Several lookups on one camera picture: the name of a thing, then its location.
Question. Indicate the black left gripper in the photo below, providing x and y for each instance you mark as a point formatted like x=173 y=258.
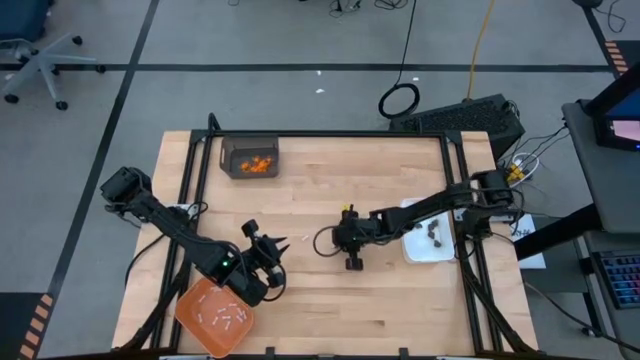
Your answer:
x=260 y=265

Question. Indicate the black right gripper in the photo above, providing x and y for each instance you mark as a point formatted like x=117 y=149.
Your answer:
x=352 y=235

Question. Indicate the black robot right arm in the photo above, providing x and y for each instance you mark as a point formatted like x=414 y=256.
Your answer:
x=440 y=205

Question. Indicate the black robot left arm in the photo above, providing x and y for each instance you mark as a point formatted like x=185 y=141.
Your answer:
x=170 y=230

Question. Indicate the white plastic bin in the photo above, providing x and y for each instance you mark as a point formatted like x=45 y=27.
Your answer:
x=420 y=250

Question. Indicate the dark grey plastic bin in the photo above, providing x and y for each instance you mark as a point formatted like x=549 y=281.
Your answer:
x=235 y=150

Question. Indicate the orange plastic tray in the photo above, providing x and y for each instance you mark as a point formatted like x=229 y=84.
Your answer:
x=210 y=340

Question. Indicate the black computer case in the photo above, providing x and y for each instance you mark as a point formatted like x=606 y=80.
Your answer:
x=450 y=117

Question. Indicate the yellow power strip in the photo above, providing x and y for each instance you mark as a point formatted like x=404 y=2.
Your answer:
x=515 y=174

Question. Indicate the white paper sheet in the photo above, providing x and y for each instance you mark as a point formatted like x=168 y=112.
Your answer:
x=530 y=250

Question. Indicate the black metal beam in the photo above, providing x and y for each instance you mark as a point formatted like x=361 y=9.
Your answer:
x=555 y=232

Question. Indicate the grey keyboard desk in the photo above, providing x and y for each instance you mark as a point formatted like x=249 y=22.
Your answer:
x=600 y=330

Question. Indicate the backlit keyboard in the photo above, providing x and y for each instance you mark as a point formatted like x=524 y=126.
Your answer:
x=622 y=280

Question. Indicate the black monitor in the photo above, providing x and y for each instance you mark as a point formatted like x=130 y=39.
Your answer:
x=625 y=130

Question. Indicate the grey office chair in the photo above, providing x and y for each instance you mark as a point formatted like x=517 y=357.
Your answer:
x=42 y=62

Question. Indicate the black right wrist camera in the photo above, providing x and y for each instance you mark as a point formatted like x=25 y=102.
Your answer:
x=362 y=227

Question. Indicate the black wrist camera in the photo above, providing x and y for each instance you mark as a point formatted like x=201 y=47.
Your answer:
x=362 y=227
x=252 y=290

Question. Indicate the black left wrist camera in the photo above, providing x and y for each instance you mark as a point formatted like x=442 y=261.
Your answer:
x=252 y=290

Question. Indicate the black frame clamp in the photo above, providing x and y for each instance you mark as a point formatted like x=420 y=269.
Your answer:
x=404 y=353
x=270 y=353

